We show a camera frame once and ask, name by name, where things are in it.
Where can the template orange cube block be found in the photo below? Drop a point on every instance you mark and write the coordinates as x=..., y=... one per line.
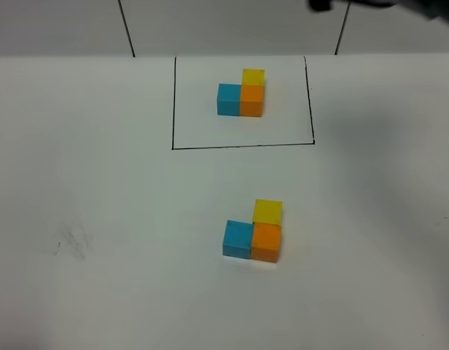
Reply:
x=251, y=100

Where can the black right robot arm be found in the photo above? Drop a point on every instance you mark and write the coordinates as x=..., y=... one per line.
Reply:
x=431, y=9

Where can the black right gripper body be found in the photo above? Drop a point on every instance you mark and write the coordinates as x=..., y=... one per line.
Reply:
x=320, y=5

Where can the template blue cube block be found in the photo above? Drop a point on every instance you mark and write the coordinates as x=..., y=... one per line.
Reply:
x=228, y=99

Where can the template yellow cube block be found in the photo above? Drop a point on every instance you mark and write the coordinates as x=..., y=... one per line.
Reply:
x=253, y=77

